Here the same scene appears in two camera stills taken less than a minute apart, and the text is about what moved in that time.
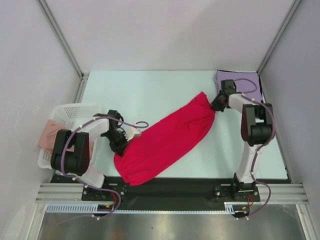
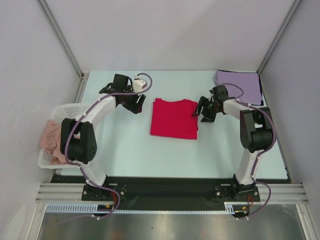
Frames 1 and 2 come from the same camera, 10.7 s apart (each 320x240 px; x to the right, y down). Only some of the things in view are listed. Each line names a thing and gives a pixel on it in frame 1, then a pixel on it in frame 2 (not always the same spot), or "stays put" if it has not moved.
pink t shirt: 50,135 stays put
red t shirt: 155,148 -> 174,119
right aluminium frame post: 281,32 stays put
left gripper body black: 117,140 -> 129,101
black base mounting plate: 173,194 stays put
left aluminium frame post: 46,9 stays put
